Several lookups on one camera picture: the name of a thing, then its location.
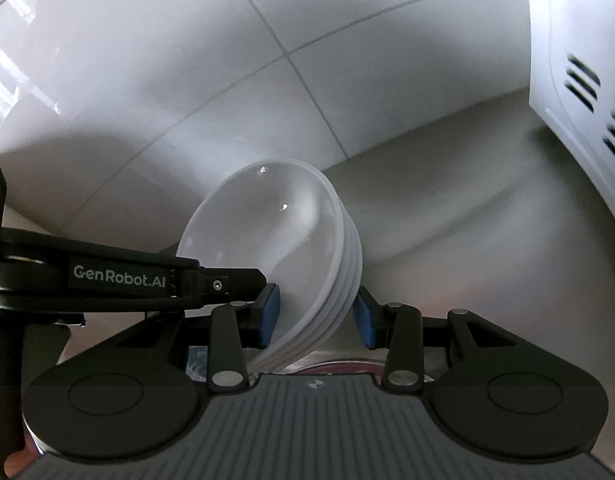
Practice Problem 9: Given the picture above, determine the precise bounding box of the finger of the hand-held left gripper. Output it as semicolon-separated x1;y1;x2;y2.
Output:
197;266;269;307

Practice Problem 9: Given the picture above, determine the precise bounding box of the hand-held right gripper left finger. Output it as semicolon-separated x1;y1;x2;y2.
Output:
116;283;282;395

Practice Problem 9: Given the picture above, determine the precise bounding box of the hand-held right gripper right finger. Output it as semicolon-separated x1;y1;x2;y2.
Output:
352;287;519;392

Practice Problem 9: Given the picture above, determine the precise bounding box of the stainless steel plate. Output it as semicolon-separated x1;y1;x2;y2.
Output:
187;346;433;379

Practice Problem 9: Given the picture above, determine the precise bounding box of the white microwave oven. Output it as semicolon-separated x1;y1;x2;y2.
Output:
524;0;615;247

